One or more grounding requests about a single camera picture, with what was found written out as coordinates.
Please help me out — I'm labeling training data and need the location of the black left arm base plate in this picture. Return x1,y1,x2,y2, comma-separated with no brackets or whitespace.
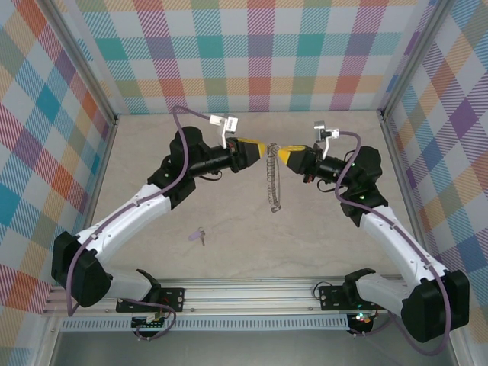
116,286,187,313

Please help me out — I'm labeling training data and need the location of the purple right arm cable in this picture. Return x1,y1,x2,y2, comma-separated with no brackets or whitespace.
335,130,453,356

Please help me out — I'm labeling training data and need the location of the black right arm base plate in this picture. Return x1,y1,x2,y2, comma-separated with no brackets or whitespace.
319,284,388,310

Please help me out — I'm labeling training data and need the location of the aluminium mounting rail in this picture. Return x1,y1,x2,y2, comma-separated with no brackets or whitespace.
41,276,462,316

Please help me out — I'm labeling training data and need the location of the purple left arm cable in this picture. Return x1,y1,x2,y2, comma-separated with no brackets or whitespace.
65,105,213,342

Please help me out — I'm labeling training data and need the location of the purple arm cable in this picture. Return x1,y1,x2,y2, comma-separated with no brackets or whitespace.
335,130,453,356
65,105,213,342

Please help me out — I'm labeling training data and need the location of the right controller board with lights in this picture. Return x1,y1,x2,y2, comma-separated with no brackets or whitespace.
348,311,377,329

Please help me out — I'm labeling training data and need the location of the aluminium frame post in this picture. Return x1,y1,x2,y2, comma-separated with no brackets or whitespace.
377,0,454,121
37,0,120,123

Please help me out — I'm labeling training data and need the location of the white slotted cable duct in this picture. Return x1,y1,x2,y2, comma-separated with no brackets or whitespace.
60,315,350,332

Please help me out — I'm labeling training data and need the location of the grey metal shelf panel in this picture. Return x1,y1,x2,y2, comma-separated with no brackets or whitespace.
49,330,458,366

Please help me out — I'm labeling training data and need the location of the left controller board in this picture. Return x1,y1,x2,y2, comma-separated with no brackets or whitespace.
130,314,169,331

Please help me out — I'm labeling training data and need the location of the large metal keyring with rings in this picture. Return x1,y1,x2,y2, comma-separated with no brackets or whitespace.
265,143,284,213

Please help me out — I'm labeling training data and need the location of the key with purple tag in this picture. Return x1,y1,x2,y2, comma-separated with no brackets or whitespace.
188,226,207,247

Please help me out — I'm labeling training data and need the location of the aluminium side rail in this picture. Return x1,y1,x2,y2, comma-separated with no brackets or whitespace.
379,110,434,274
66,114,120,285

